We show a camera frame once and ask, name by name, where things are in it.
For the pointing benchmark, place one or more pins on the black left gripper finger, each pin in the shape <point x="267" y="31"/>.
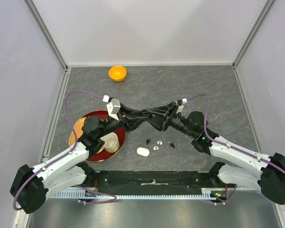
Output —
<point x="133" y="122"/>
<point x="126" y="112"/>

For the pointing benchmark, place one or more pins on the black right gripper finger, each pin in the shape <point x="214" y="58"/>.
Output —
<point x="157" y="123"/>
<point x="159" y="111"/>

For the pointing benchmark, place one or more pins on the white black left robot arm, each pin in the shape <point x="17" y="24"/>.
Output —
<point x="32" y="186"/>

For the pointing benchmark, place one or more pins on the pale green plastic cup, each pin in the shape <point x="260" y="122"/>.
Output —
<point x="111" y="142"/>

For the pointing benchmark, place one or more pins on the white earbud charging case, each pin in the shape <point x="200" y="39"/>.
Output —
<point x="143" y="151"/>

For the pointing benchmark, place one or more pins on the round red lacquer tray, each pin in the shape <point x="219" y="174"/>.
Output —
<point x="104" y="154"/>

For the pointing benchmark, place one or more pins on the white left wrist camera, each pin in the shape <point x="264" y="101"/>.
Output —
<point x="113" y="108"/>

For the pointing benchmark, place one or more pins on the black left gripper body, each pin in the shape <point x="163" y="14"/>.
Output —
<point x="123" y="121"/>

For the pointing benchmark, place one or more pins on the orange plastic bowl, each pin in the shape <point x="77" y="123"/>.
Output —
<point x="117" y="73"/>

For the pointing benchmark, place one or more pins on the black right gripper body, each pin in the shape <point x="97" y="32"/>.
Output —
<point x="167" y="119"/>

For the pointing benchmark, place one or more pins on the white slotted cable duct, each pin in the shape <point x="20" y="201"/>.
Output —
<point x="80" y="194"/>

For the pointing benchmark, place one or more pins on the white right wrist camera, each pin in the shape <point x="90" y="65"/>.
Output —
<point x="180" y="106"/>

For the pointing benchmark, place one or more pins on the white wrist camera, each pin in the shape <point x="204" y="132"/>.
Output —
<point x="113" y="108"/>
<point x="180" y="106"/>

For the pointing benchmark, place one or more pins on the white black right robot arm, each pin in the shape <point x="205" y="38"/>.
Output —
<point x="254" y="170"/>

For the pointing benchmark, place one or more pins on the woven bamboo mat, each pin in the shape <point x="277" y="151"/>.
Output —
<point x="78" y="133"/>

